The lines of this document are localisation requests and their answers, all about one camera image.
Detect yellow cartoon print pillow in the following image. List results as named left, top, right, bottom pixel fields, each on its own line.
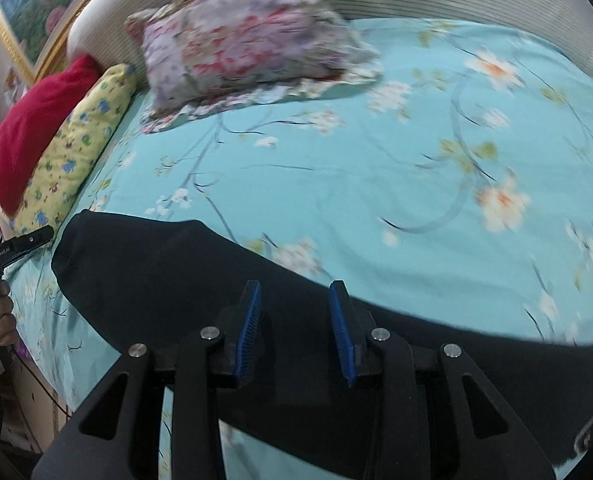
left=8, top=64, right=137, bottom=235

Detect black pants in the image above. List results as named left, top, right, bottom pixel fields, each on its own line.
left=51, top=211, right=593, bottom=478

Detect turquoise floral bed sheet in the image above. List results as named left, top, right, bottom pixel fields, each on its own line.
left=3, top=16, right=593, bottom=480

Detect purple pink floral pillow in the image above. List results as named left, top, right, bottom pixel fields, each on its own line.
left=125, top=0, right=381, bottom=133

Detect gold framed landscape painting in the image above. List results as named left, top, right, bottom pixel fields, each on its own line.
left=0, top=0, right=90, bottom=82

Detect red fluffy pillow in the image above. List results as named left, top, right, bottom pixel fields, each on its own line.
left=0, top=55, right=102, bottom=217

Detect person's left hand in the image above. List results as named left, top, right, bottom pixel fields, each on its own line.
left=0, top=280, right=20, bottom=347

